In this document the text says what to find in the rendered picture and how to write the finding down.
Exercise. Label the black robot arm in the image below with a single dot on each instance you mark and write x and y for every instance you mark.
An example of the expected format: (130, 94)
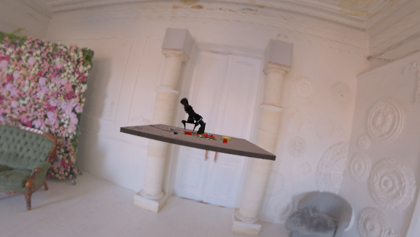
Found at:
(188, 109)

